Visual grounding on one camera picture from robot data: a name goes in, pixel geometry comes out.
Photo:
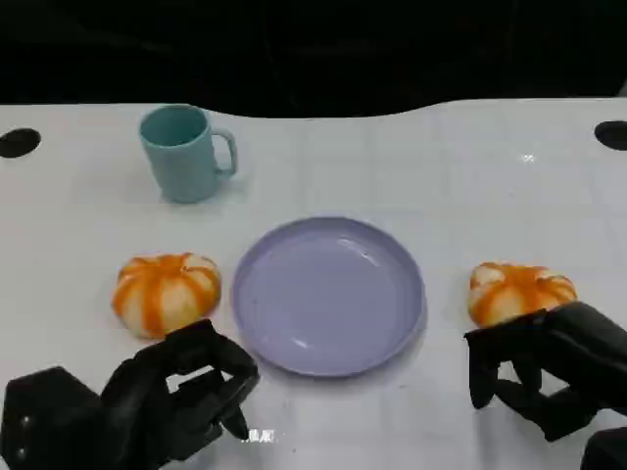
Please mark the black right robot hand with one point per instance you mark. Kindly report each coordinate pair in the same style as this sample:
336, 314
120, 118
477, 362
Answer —
578, 352

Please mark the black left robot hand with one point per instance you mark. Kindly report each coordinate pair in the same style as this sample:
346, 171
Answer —
147, 391

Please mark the orange white toy bread roll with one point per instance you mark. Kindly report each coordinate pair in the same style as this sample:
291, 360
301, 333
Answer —
514, 289
161, 289

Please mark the lilac plate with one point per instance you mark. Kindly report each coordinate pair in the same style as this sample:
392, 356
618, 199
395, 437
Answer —
328, 298

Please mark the pale green mug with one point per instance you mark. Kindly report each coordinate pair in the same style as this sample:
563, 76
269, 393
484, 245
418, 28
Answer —
181, 161

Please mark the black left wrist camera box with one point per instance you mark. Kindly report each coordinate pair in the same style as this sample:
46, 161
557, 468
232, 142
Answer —
49, 416

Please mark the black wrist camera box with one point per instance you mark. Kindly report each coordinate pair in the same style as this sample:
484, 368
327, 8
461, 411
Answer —
607, 450
49, 416

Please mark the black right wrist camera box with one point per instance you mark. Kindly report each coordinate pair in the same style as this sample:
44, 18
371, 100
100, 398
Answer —
607, 450

